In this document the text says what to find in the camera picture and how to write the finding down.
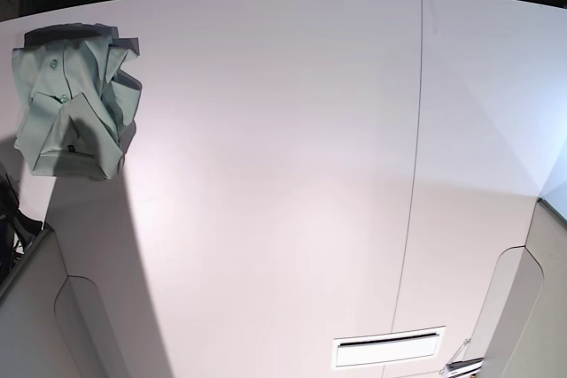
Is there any light green T-shirt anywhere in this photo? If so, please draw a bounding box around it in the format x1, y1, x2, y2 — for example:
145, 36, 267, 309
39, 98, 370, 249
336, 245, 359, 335
12, 24, 142, 181

